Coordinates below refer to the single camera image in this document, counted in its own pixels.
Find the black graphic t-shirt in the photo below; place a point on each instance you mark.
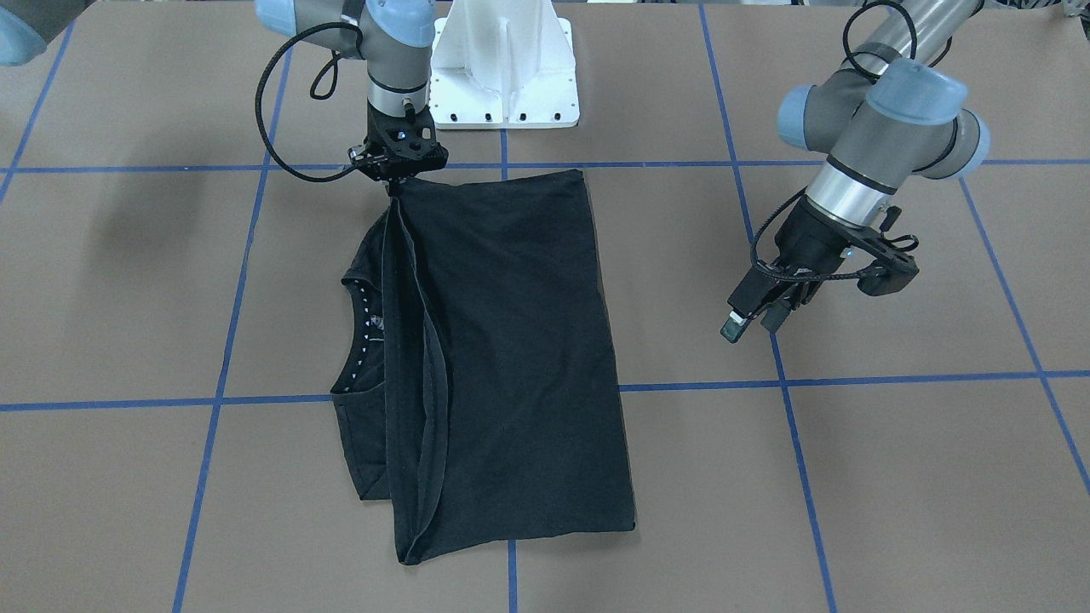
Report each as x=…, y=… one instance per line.
x=480, y=394

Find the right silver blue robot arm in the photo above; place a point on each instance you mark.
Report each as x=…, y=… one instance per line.
x=394, y=39

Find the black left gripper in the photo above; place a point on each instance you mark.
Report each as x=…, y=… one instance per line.
x=809, y=238

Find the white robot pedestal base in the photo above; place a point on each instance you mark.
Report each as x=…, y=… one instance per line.
x=503, y=65

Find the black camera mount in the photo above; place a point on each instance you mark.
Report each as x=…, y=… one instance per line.
x=894, y=267

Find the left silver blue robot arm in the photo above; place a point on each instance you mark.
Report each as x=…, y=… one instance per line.
x=887, y=114

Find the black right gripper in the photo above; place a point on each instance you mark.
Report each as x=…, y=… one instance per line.
x=364, y=157

